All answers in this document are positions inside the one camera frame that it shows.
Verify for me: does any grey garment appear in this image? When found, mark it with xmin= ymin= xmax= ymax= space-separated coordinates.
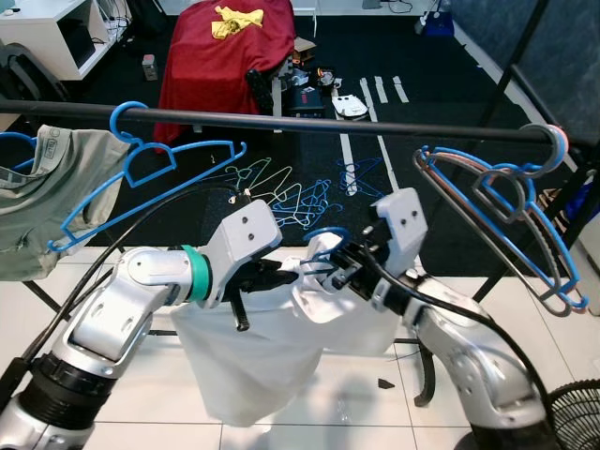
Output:
xmin=0 ymin=126 xmax=134 ymax=282

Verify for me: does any black floor fan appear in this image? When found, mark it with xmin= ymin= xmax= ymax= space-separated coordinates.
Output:
xmin=544 ymin=379 xmax=600 ymax=450

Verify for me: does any small cardboard box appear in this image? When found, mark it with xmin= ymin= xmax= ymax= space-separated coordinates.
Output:
xmin=292 ymin=37 xmax=320 ymax=57

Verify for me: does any grey hanger with pink hook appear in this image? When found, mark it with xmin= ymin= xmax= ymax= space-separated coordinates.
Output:
xmin=412 ymin=124 xmax=575 ymax=301

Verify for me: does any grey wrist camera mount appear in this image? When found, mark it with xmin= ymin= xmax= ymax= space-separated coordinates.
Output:
xmin=372 ymin=187 xmax=431 ymax=275
xmin=204 ymin=198 xmax=283 ymax=308

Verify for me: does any blue floor mop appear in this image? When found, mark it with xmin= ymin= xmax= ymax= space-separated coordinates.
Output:
xmin=420 ymin=11 xmax=458 ymax=40

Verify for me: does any black clothes rack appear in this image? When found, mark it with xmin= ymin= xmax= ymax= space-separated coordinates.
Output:
xmin=0 ymin=0 xmax=600 ymax=411

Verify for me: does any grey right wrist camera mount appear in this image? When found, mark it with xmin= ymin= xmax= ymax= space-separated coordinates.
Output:
xmin=372 ymin=187 xmax=431 ymax=275

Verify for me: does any white garment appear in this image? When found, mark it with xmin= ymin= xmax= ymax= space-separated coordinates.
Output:
xmin=172 ymin=230 xmax=425 ymax=428

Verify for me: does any black case with red label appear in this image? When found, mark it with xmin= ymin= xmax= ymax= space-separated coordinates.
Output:
xmin=288 ymin=82 xmax=331 ymax=117

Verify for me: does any black wheel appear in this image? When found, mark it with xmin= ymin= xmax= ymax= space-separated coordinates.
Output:
xmin=0 ymin=42 xmax=50 ymax=106

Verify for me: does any white rounded gadget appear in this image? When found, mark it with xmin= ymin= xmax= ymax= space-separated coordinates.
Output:
xmin=332 ymin=93 xmax=370 ymax=121

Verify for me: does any red blanket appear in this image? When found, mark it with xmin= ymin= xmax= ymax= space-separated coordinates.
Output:
xmin=155 ymin=0 xmax=297 ymax=144

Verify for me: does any blue bag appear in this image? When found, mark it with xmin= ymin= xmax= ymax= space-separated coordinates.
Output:
xmin=562 ymin=173 xmax=600 ymax=224

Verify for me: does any white shelf unit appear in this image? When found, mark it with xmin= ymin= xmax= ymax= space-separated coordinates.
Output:
xmin=0 ymin=0 xmax=120 ymax=82

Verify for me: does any yellow cloth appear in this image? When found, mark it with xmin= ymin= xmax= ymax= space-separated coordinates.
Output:
xmin=210 ymin=4 xmax=266 ymax=41

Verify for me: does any black perforated bracket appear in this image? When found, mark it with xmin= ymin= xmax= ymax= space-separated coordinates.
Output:
xmin=245 ymin=67 xmax=277 ymax=115

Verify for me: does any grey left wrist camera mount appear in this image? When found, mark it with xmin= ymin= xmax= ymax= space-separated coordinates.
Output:
xmin=204 ymin=198 xmax=283 ymax=308

